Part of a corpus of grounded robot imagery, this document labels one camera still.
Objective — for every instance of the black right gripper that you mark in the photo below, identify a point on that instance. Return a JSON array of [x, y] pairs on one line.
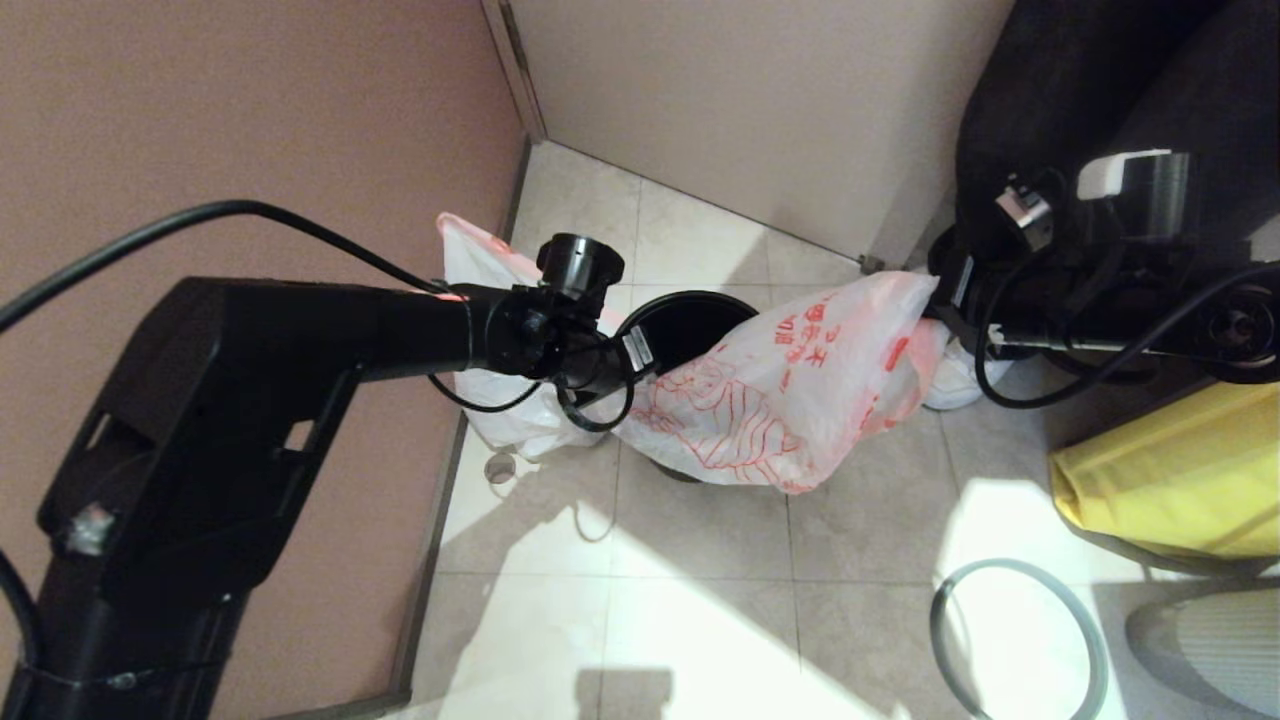
[[957, 295]]

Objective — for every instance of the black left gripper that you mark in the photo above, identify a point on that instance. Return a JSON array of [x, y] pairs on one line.
[[595, 372]]

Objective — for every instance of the white garbage bag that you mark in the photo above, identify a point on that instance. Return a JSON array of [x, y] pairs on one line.
[[520, 430]]

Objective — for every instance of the black round trash bin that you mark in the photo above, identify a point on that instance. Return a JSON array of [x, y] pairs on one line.
[[690, 330]]

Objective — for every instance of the white red-printed plastic bag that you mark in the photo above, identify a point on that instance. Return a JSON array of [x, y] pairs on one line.
[[780, 400]]

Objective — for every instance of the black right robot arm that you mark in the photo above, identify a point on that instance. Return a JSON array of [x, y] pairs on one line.
[[1150, 310]]

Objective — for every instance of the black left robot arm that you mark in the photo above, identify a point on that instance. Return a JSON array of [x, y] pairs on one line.
[[250, 360]]

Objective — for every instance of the yellow fabric bag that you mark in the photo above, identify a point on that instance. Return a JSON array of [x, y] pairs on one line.
[[1180, 480]]

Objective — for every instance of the white sneaker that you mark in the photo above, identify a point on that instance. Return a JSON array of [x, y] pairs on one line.
[[950, 385]]

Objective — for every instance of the small grey door fitting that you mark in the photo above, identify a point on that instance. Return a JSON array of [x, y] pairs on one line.
[[872, 264]]

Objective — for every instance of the small round brown floor disc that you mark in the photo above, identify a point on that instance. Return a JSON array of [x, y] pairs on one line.
[[500, 468]]

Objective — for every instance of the black trousers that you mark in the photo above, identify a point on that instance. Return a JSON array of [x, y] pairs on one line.
[[1050, 80]]

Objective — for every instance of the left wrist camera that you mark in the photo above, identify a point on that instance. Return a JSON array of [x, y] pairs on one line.
[[638, 352]]

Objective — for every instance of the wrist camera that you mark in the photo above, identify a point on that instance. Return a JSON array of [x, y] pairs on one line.
[[638, 352], [1022, 212]]

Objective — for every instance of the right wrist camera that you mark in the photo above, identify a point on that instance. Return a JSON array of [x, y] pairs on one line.
[[1022, 212]]

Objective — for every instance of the grey door frame post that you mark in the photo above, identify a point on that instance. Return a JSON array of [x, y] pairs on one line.
[[515, 70]]

